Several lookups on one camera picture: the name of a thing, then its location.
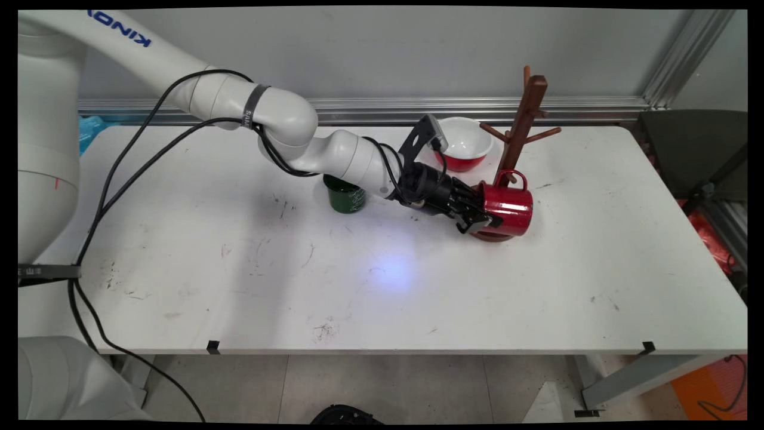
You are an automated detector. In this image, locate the black round object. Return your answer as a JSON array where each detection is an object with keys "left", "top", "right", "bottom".
[{"left": 310, "top": 404, "right": 384, "bottom": 425}]

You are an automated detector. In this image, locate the grey table leg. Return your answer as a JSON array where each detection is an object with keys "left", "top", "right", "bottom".
[{"left": 582, "top": 355, "right": 724, "bottom": 413}]

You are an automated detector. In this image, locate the orange floor mat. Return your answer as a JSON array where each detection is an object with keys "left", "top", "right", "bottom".
[{"left": 671, "top": 357, "right": 748, "bottom": 422}]

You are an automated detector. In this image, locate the red bowl white inside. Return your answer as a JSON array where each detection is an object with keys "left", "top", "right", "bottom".
[{"left": 434, "top": 116, "right": 495, "bottom": 173}]

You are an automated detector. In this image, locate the red speckled enamel mug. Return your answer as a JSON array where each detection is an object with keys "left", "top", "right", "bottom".
[{"left": 477, "top": 170, "right": 534, "bottom": 237}]

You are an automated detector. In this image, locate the thin black floor cable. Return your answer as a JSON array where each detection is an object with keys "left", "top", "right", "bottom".
[{"left": 697, "top": 355, "right": 748, "bottom": 416}]

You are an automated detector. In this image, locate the black velcro strap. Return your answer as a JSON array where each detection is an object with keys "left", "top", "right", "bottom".
[{"left": 241, "top": 84, "right": 270, "bottom": 130}]

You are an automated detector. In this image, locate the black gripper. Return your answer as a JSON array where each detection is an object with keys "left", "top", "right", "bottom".
[{"left": 394, "top": 161, "right": 504, "bottom": 235}]

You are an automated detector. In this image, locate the blue bubble wrap sheet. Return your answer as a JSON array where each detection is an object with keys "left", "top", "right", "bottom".
[{"left": 78, "top": 115, "right": 109, "bottom": 157}]

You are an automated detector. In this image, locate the red plastic bag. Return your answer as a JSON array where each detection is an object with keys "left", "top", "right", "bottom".
[{"left": 677, "top": 200, "right": 738, "bottom": 275}]

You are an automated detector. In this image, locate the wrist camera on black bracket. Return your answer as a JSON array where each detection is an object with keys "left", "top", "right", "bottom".
[{"left": 398, "top": 114, "right": 450, "bottom": 163}]

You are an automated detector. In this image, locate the aluminium frame profile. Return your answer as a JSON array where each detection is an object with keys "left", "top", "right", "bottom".
[
  {"left": 642, "top": 9, "right": 738, "bottom": 111},
  {"left": 701, "top": 186, "right": 748, "bottom": 269},
  {"left": 78, "top": 97, "right": 651, "bottom": 126}
]

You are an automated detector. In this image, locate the dark green enamel mug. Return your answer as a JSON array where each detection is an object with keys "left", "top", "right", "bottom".
[{"left": 323, "top": 174, "right": 367, "bottom": 214}]

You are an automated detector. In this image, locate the brown wooden mug tree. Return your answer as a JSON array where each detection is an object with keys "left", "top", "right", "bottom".
[{"left": 469, "top": 66, "right": 563, "bottom": 242}]

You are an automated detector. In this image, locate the white table leg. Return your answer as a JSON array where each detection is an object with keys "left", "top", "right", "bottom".
[{"left": 116, "top": 354, "right": 157, "bottom": 407}]

